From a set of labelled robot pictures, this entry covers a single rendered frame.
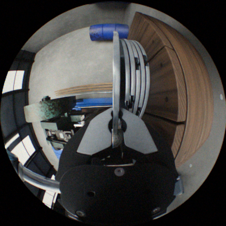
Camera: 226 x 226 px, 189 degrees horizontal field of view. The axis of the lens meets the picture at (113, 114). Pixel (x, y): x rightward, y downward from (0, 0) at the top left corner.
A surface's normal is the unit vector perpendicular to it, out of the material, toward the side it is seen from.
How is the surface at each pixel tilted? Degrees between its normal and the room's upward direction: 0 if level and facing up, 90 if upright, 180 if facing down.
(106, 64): 90
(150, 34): 0
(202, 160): 0
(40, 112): 128
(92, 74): 90
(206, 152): 0
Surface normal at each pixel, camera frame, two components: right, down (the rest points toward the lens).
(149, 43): -1.00, 0.03
